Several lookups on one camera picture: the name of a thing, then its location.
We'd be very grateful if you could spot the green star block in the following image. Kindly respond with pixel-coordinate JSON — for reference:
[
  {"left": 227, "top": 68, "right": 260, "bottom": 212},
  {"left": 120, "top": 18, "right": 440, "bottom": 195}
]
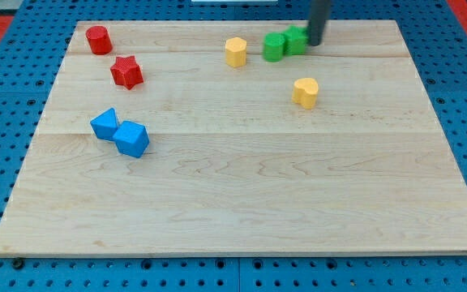
[{"left": 282, "top": 25, "right": 308, "bottom": 55}]

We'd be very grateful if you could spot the red cylinder block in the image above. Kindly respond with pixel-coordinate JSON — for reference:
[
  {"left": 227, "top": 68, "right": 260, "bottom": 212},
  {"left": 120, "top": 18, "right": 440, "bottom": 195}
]
[{"left": 85, "top": 25, "right": 113, "bottom": 55}]

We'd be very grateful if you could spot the wooden board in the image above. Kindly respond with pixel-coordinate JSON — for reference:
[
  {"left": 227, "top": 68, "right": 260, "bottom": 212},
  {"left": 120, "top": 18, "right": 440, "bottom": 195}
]
[{"left": 0, "top": 20, "right": 467, "bottom": 258}]

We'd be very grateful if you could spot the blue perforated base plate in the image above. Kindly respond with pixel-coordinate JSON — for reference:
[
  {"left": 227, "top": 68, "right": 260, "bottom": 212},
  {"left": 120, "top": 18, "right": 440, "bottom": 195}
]
[{"left": 0, "top": 1, "right": 467, "bottom": 291}]

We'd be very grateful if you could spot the blue triangle block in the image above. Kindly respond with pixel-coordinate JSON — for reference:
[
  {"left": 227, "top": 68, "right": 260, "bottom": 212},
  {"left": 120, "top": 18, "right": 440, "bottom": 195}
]
[{"left": 90, "top": 108, "right": 119, "bottom": 141}]

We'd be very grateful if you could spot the yellow heart block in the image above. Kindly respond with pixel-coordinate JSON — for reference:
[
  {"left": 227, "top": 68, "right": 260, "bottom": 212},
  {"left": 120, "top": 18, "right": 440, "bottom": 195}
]
[{"left": 292, "top": 78, "right": 319, "bottom": 110}]

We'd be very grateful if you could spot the blue cube block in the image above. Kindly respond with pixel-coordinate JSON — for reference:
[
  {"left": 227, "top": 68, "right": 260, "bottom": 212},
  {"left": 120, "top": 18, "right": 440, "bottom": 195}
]
[{"left": 113, "top": 120, "right": 150, "bottom": 158}]

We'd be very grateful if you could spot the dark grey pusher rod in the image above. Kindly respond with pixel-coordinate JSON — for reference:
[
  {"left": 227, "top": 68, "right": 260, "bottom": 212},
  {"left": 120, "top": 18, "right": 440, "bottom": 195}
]
[{"left": 306, "top": 0, "right": 332, "bottom": 46}]

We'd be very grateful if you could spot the green cylinder block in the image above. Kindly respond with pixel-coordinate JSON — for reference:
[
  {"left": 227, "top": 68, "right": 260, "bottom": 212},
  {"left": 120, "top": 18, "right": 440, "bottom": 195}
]
[{"left": 262, "top": 32, "right": 285, "bottom": 62}]

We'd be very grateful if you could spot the yellow hexagon block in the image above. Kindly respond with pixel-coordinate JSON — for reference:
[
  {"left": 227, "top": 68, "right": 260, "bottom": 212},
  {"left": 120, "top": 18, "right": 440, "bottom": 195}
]
[{"left": 225, "top": 36, "right": 247, "bottom": 68}]

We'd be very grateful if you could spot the red star block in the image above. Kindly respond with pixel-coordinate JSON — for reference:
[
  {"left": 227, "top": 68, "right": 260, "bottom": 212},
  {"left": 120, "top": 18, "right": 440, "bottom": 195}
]
[{"left": 110, "top": 55, "right": 144, "bottom": 90}]

